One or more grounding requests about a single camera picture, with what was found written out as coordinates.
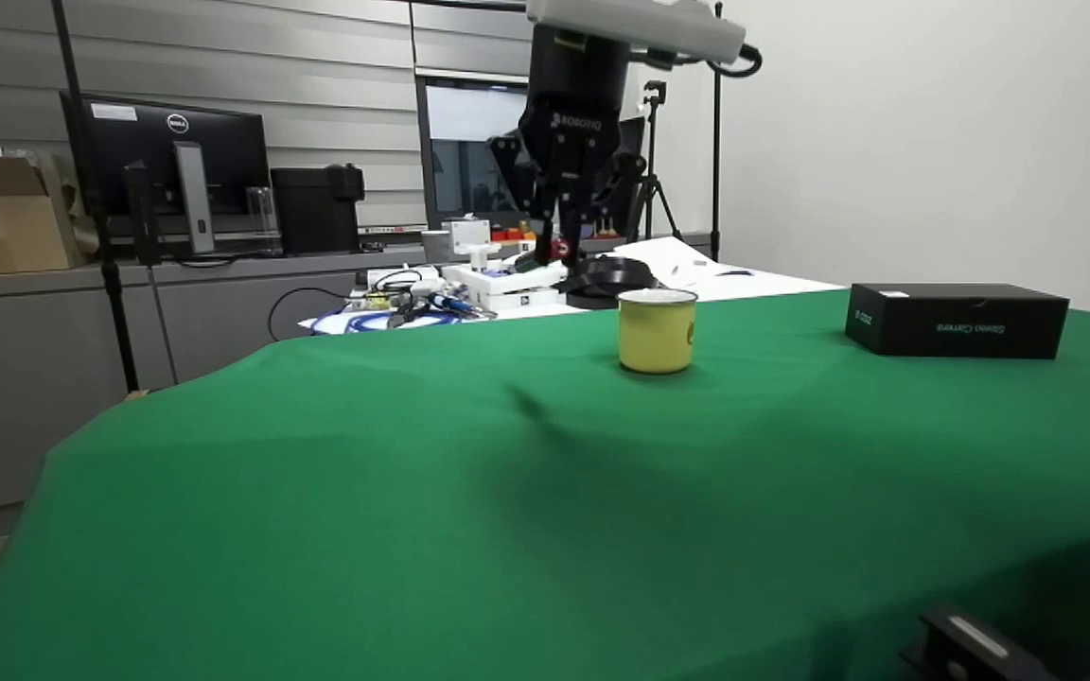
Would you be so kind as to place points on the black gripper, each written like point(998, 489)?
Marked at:
point(572, 116)

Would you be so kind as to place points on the red capped marker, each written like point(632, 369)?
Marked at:
point(567, 245)

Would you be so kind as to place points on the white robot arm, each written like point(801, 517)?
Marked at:
point(646, 23)

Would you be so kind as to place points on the black round pouch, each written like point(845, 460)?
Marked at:
point(608, 280)

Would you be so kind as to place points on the black slim monitor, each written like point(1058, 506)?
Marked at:
point(629, 174)

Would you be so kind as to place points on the white device clutter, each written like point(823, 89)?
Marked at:
point(493, 285)

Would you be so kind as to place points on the large dark display screen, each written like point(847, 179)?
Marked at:
point(469, 137)

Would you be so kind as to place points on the yellow enamel mug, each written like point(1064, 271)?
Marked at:
point(656, 338)

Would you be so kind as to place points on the white table sheet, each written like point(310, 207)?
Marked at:
point(745, 280)

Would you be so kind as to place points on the black small desktop computer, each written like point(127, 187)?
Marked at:
point(316, 211)

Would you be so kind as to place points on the green tablecloth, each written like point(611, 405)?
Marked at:
point(445, 530)

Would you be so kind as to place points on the black Dell monitor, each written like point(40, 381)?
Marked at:
point(229, 154)

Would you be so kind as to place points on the black rectangular box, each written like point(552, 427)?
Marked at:
point(956, 324)

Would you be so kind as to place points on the black stand pole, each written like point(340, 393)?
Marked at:
point(98, 238)

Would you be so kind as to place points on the grey cabinet desk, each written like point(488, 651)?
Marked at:
point(26, 364)

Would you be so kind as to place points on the black device with label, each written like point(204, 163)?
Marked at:
point(966, 648)

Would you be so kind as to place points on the black camera tripod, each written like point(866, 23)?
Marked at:
point(659, 190)

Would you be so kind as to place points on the black metal frame pole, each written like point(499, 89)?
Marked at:
point(716, 154)

